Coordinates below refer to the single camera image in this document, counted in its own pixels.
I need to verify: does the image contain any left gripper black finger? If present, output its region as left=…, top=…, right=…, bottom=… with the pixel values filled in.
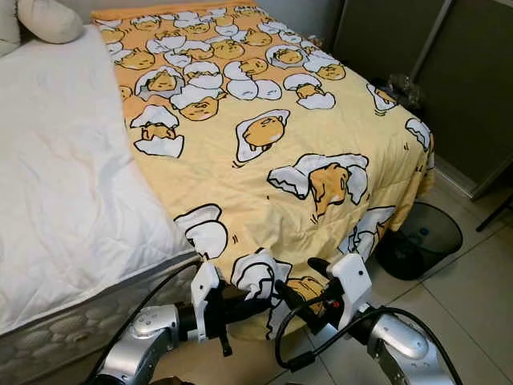
left=240, top=294, right=277, bottom=317

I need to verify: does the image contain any yellow egg print blanket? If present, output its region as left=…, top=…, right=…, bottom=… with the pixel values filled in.
left=90, top=4, right=435, bottom=338

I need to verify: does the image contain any black mesh wastebasket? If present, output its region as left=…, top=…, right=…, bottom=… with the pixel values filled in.
left=374, top=201, right=464, bottom=282

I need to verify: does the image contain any grey quilted mattress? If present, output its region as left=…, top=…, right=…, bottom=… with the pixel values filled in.
left=0, top=253, right=197, bottom=385

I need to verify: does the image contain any crinkled clear plastic bag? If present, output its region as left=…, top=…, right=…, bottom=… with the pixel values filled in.
left=385, top=72, right=426, bottom=109

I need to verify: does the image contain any white quilted bed sheet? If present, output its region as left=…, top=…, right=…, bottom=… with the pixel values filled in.
left=0, top=24, right=197, bottom=338

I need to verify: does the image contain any grey wardrobe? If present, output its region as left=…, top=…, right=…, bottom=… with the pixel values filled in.
left=333, top=0, right=513, bottom=201

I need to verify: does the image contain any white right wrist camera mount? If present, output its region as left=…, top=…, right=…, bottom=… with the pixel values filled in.
left=327, top=253, right=374, bottom=310

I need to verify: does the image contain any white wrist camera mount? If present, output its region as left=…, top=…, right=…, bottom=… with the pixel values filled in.
left=327, top=253, right=374, bottom=310
left=190, top=259, right=221, bottom=338

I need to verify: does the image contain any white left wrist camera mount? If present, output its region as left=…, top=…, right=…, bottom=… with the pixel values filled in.
left=190, top=259, right=221, bottom=338

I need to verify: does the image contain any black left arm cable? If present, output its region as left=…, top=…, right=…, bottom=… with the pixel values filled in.
left=120, top=258, right=201, bottom=354

